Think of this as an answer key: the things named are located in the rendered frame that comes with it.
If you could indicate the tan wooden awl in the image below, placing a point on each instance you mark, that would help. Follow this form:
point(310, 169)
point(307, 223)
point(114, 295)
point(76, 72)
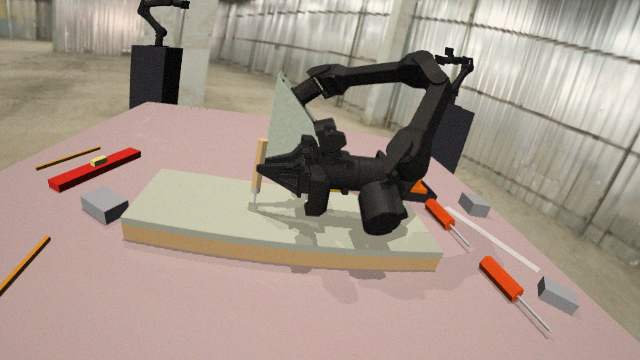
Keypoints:
point(260, 159)

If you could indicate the orange-handled awl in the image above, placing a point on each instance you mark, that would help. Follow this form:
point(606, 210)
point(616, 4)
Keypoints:
point(441, 216)
point(506, 284)

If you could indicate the white flat bar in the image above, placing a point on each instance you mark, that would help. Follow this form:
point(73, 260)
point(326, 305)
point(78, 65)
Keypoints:
point(494, 240)

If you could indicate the thin orange rod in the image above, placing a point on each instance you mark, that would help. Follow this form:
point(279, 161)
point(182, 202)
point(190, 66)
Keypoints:
point(52, 163)
point(23, 265)

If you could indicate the beige panel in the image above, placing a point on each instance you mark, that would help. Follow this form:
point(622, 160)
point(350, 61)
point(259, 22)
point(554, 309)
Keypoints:
point(215, 215)

